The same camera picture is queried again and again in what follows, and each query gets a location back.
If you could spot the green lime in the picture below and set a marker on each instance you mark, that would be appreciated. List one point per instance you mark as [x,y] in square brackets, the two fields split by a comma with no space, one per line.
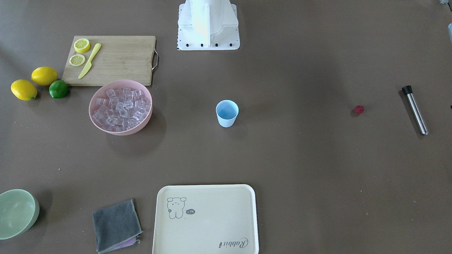
[58,89]

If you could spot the pile of ice cubes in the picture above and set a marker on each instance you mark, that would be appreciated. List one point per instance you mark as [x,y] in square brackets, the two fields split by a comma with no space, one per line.
[122,109]

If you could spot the yellow plastic knife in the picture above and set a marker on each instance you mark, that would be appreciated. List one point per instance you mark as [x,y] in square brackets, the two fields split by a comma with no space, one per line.
[88,64]

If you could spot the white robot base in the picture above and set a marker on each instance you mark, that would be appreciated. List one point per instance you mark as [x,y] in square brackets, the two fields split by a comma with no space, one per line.
[208,25]

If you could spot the pale green bowl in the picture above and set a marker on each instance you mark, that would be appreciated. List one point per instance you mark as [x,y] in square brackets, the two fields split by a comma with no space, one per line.
[19,210]

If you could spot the steel muddler black tip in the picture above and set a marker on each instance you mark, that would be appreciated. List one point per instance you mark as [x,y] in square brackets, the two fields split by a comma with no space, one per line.
[408,92]

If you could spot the pink bowl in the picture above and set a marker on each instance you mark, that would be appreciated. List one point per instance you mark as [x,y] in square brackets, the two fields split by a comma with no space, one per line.
[102,123]

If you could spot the grey folded cloth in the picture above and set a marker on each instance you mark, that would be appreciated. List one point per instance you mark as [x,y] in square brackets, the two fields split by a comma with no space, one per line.
[116,226]

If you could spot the wooden cutting board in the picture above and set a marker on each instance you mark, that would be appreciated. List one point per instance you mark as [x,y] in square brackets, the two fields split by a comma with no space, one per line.
[120,57]

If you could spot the whole yellow lemon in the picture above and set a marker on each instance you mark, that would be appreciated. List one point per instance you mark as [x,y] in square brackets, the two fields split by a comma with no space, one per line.
[24,90]
[44,76]

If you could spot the light blue plastic cup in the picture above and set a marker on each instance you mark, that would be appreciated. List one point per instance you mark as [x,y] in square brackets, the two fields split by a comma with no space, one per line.
[227,112]

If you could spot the lemon slice near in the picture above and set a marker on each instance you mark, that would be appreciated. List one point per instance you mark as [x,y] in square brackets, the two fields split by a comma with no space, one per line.
[77,60]

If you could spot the lemon slice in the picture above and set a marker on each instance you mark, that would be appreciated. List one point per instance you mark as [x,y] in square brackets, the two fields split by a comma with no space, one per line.
[82,45]
[77,60]

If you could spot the red strawberry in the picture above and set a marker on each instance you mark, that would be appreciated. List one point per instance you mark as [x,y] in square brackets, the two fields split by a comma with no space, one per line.
[359,109]

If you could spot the lemon slice far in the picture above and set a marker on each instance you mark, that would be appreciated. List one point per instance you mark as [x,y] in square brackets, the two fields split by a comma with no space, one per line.
[82,45]

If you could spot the cream rabbit tray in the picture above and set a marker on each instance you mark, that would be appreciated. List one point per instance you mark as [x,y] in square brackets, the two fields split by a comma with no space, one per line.
[206,219]

